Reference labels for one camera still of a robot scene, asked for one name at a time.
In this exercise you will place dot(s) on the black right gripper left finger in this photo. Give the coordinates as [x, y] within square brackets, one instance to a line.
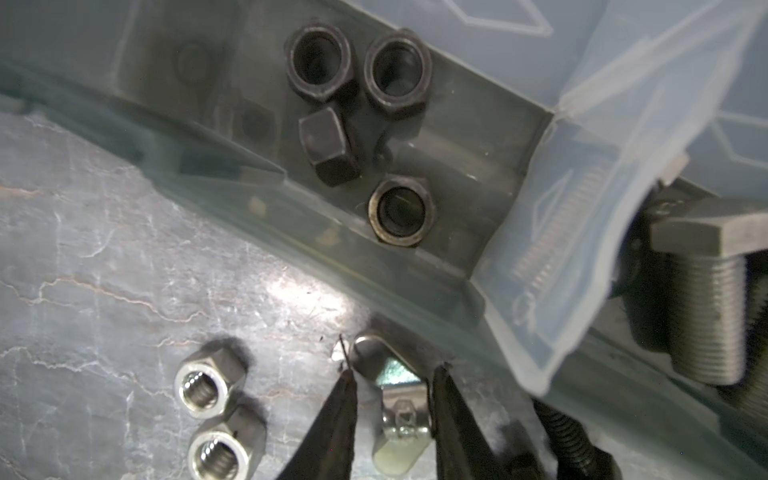
[327, 450]

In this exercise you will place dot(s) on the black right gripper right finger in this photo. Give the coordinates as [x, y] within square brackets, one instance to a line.
[462, 451]

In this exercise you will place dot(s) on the silver wing nut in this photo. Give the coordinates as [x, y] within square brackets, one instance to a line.
[406, 427]

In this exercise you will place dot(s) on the silver hex nut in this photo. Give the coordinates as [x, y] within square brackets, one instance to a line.
[228, 447]
[207, 380]

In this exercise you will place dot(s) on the black hex nut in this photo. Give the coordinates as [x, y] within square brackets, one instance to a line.
[321, 63]
[402, 210]
[397, 73]
[330, 149]

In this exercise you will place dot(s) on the silver hex bolt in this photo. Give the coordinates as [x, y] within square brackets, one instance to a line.
[557, 215]
[749, 395]
[706, 243]

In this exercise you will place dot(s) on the grey plastic organizer box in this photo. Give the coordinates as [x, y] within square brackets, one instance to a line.
[196, 93]

